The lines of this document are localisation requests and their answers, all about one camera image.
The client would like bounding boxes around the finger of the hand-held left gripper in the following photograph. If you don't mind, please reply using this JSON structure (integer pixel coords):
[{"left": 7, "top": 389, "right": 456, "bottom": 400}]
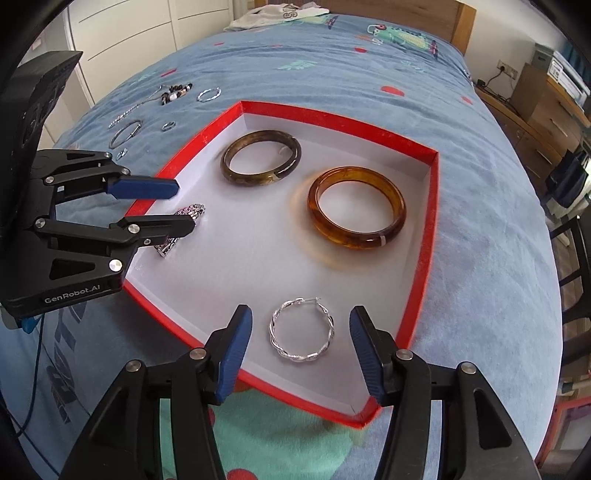
[
  {"left": 28, "top": 215, "right": 195, "bottom": 280},
  {"left": 30, "top": 148, "right": 181, "bottom": 217}
]

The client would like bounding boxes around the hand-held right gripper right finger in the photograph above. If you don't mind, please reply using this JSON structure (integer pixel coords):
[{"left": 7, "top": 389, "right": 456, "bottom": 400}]
[{"left": 349, "top": 305, "right": 541, "bottom": 480}]

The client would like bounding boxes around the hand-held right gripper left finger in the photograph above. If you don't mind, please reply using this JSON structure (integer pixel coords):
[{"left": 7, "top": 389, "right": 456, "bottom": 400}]
[{"left": 60, "top": 305, "right": 254, "bottom": 480}]

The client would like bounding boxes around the silver mesh bracelet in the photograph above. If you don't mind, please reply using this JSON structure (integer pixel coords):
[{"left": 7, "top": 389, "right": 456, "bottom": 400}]
[{"left": 154, "top": 202, "right": 207, "bottom": 258}]

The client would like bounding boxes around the thin silver bangle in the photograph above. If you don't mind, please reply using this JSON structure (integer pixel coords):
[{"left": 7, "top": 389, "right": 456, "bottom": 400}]
[{"left": 109, "top": 120, "right": 143, "bottom": 148}]

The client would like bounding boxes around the red jewelry box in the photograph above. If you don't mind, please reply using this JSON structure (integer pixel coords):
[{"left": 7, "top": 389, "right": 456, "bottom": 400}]
[{"left": 122, "top": 100, "right": 439, "bottom": 430}]

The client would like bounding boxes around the thin silver chain necklace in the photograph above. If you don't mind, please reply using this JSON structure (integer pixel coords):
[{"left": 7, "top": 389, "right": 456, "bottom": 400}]
[{"left": 108, "top": 85, "right": 168, "bottom": 129}]

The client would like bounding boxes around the beaded bracelet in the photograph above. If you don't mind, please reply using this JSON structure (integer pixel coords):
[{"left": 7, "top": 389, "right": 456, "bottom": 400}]
[{"left": 159, "top": 82, "right": 195, "bottom": 106}]

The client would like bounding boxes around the dark brown bangle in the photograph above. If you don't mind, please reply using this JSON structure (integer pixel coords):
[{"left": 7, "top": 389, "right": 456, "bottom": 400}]
[{"left": 220, "top": 130, "right": 302, "bottom": 188}]

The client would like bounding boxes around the amber bangle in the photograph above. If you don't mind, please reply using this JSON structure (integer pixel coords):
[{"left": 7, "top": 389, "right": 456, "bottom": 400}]
[{"left": 307, "top": 167, "right": 407, "bottom": 251}]

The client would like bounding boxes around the white wardrobe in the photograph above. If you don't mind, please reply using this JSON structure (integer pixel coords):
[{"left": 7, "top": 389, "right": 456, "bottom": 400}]
[{"left": 28, "top": 0, "right": 259, "bottom": 144}]

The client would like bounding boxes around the bed with blue cover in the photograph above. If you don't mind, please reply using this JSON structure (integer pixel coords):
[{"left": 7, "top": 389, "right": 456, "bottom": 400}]
[{"left": 0, "top": 9, "right": 566, "bottom": 480}]

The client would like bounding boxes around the white garment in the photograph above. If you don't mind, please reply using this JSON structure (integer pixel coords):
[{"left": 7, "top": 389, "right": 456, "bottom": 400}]
[{"left": 224, "top": 1, "right": 331, "bottom": 32}]

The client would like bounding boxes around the red stool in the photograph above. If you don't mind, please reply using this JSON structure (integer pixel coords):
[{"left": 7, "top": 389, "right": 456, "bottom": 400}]
[{"left": 536, "top": 392, "right": 591, "bottom": 464}]

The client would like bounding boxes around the grey chair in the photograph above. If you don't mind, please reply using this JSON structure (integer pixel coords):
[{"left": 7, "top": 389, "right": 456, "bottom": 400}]
[{"left": 549, "top": 216, "right": 591, "bottom": 367}]

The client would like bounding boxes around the dark blue hanging bag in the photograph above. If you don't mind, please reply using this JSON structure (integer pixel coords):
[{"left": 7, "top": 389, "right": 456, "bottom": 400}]
[{"left": 546, "top": 148, "right": 591, "bottom": 221}]

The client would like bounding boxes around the wooden dresser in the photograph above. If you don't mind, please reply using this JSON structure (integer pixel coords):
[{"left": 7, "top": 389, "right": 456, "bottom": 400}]
[{"left": 512, "top": 62, "right": 587, "bottom": 155}]

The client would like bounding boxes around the wooden headboard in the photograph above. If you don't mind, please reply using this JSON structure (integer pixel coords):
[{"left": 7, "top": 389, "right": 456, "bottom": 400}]
[{"left": 318, "top": 0, "right": 476, "bottom": 51}]

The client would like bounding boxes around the white printer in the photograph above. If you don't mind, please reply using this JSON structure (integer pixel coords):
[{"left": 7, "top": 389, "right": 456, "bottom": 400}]
[{"left": 533, "top": 41, "right": 591, "bottom": 101}]

